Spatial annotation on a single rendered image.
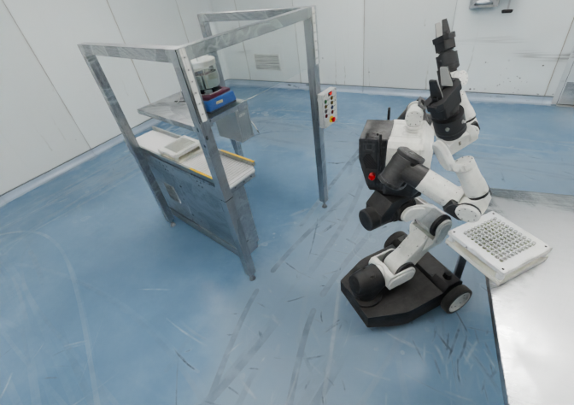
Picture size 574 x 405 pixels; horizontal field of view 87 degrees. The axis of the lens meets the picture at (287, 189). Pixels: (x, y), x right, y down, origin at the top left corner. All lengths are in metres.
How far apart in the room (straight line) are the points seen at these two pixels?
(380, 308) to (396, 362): 0.29
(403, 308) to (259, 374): 0.91
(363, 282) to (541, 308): 0.84
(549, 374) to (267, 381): 1.32
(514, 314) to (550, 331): 0.09
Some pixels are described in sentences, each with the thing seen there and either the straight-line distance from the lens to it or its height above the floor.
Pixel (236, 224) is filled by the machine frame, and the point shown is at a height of 0.58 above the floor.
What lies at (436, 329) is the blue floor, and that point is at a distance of 2.17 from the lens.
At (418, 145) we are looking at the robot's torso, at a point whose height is 1.20.
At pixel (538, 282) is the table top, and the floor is 0.82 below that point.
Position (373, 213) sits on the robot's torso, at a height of 0.83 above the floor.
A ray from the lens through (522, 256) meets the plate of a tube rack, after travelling 1.41.
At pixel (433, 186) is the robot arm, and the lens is 1.21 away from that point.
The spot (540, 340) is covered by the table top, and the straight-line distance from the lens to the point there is 1.30.
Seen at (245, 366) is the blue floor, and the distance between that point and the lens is 2.07.
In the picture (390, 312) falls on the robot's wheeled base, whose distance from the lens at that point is 1.98.
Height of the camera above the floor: 1.85
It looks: 36 degrees down
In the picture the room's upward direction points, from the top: 10 degrees counter-clockwise
